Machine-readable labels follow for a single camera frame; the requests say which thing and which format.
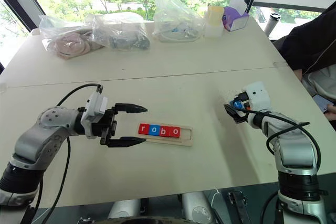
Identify person in black jacket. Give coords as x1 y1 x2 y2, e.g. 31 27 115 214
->
272 1 336 133

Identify red letter tile r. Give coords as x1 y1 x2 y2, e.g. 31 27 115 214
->
138 123 150 136

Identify blue letter tile o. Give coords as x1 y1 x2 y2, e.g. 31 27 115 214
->
148 124 161 136

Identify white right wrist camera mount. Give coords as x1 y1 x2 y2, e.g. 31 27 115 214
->
241 81 272 113

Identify yellow plastic cup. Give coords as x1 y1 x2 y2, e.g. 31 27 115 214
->
207 4 225 27

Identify plastic bag with pink cloth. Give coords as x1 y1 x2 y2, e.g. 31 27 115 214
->
38 14 106 61

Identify silver bottle with black lid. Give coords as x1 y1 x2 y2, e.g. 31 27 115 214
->
263 12 282 37

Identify blue plastic object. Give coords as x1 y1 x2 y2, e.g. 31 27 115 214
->
228 99 244 110

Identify red letter tile o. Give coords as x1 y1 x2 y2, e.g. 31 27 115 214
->
169 126 182 139

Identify black metal bracket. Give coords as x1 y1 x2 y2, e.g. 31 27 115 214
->
226 189 250 224

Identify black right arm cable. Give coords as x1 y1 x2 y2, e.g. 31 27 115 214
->
244 109 322 173

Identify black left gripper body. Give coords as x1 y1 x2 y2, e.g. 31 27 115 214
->
90 105 118 146

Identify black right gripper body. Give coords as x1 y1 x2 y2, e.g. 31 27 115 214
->
240 101 254 124

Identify white translucent container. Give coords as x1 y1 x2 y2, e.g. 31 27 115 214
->
204 21 224 39

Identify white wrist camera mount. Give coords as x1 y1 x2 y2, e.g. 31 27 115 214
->
241 81 272 113
80 91 109 140

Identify wooden letter tray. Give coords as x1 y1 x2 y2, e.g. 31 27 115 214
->
136 123 194 147

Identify red letter tile b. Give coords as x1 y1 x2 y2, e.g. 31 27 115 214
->
158 125 171 138

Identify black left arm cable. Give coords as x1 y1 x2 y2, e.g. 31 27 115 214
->
33 83 103 224

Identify purple tissue box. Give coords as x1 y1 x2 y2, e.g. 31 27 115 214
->
222 0 250 33

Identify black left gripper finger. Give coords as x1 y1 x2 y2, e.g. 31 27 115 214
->
115 102 149 114
107 136 146 148

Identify silver rounded robot leg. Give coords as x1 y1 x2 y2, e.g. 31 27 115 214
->
181 191 214 224
107 198 141 220

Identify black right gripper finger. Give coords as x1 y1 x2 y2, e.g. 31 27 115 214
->
235 91 249 102
223 103 248 124

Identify plastic bag with dark items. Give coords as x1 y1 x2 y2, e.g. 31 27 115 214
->
90 12 152 52

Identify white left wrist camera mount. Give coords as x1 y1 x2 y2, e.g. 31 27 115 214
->
80 91 109 140

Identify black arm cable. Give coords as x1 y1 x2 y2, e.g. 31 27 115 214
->
33 83 103 224
244 109 322 173

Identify tall clear bag with cables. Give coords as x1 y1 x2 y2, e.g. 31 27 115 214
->
152 0 206 44

